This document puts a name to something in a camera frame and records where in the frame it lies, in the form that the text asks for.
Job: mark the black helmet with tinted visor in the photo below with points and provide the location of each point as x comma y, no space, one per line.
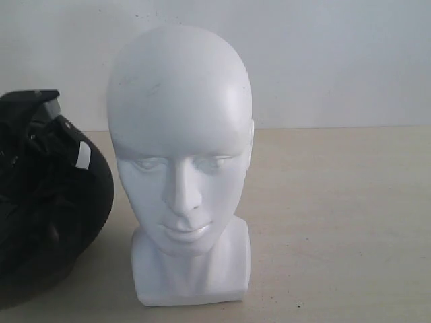
57,191

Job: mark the white mannequin head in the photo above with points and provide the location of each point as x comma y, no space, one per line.
179,108

